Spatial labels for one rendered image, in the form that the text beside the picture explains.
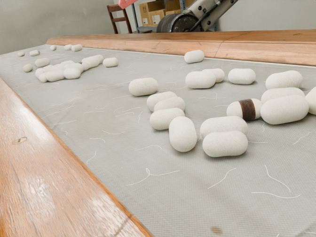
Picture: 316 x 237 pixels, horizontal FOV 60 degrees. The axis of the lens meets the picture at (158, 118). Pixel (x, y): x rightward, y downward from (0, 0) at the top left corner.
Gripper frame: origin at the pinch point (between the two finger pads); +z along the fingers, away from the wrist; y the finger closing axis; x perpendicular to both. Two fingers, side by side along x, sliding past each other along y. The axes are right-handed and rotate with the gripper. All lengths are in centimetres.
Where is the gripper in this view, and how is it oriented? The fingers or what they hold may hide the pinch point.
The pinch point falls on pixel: (122, 3)
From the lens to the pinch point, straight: 65.6
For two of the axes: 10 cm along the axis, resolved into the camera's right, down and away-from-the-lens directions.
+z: -5.1, 8.5, -1.0
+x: 6.5, 4.6, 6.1
